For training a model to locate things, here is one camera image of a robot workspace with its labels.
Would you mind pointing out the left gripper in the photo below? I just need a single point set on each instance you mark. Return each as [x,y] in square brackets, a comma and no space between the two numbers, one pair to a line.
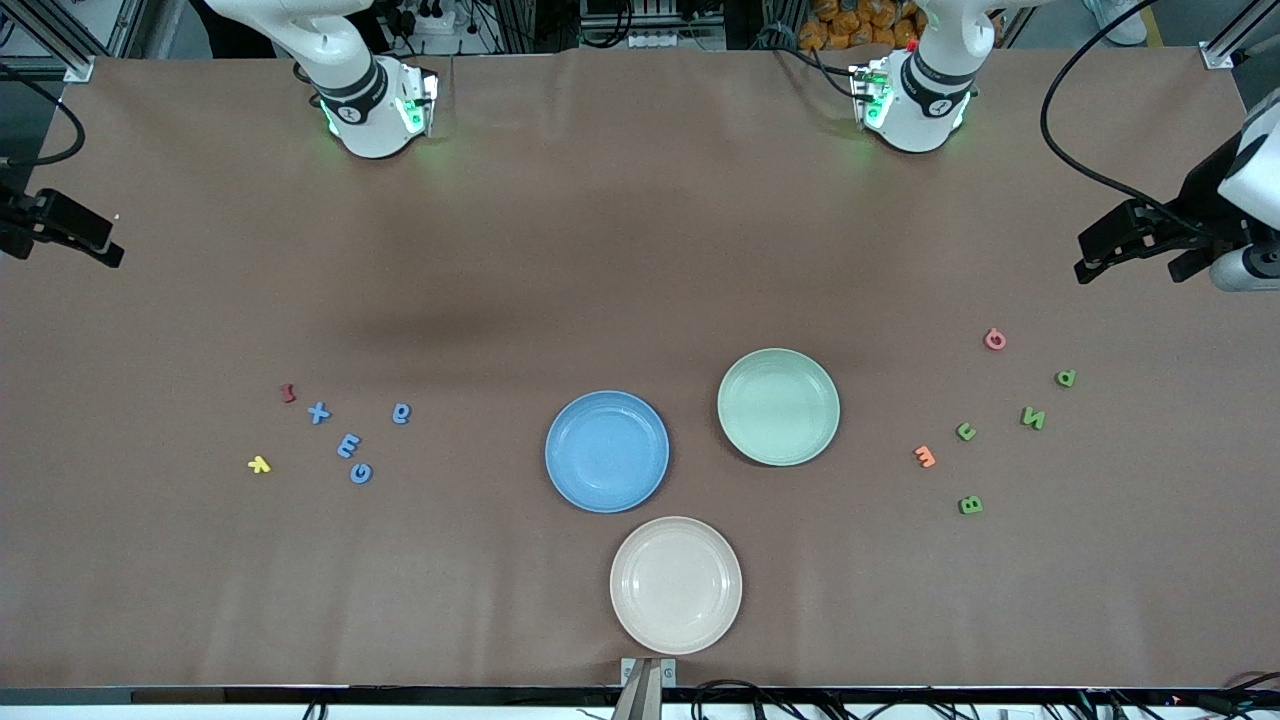
[1200,197]

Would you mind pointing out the green letter N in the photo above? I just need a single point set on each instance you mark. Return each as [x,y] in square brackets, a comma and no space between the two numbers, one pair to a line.
[1033,418]

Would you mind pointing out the blue letter X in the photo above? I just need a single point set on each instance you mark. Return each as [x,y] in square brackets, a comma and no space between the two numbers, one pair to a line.
[318,412]

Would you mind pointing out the green letter B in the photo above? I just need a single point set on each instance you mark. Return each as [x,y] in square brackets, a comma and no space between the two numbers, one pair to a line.
[970,505]

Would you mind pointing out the blue letter E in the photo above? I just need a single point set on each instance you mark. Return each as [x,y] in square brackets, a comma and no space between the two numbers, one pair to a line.
[349,446]

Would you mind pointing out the blue letter a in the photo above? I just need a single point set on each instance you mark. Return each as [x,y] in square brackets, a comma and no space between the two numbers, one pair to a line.
[401,412]

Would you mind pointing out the blue letter G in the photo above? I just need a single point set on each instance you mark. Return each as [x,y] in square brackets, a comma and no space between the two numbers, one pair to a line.
[361,473]

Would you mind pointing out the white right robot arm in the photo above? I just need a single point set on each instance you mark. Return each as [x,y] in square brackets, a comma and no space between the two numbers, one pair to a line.
[350,60]

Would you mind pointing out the pink letter G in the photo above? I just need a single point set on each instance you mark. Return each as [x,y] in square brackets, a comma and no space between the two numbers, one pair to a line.
[994,339]

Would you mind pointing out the orange bags pile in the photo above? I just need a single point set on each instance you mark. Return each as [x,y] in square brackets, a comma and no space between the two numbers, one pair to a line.
[850,20]

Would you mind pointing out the white power strip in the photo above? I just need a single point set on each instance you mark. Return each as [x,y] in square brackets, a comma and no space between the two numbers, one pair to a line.
[660,40]
[440,42]

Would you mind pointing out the green plate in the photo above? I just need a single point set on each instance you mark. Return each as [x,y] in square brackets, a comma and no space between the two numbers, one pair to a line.
[778,406]

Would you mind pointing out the blue plate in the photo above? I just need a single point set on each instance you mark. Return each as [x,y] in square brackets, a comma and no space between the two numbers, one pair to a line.
[607,451]

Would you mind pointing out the beige plate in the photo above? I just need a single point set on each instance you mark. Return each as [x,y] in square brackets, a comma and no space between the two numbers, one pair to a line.
[676,585]

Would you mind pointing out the aluminium frame post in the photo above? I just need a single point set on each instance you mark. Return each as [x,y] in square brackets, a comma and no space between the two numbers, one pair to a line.
[80,68]
[1216,55]

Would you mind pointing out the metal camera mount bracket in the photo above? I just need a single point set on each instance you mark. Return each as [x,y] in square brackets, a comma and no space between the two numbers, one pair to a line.
[665,672]

